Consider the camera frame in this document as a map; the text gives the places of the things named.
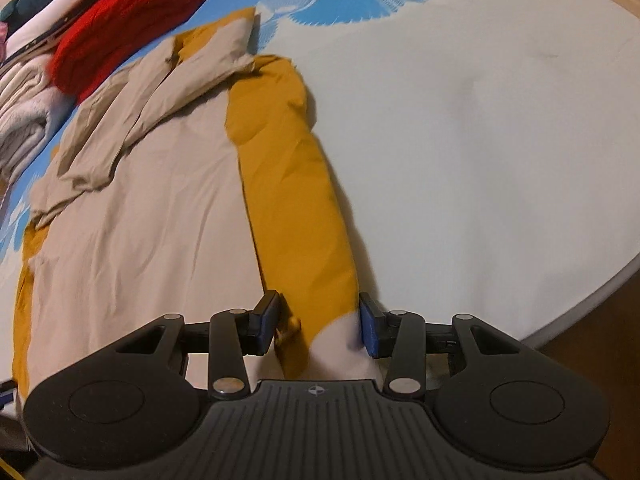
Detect beige and mustard garment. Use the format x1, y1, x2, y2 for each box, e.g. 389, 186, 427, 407
13, 8, 378, 396

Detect blue white patterned bed sheet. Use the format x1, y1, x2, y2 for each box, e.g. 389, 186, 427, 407
1, 0, 639, 378

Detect white folded fleece blanket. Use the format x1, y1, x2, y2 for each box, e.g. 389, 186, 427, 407
1, 54, 75, 184

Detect red folded blanket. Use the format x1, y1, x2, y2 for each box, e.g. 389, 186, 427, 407
48, 0, 204, 101

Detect white folded pillow stack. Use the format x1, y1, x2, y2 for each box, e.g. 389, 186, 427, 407
6, 0, 81, 58

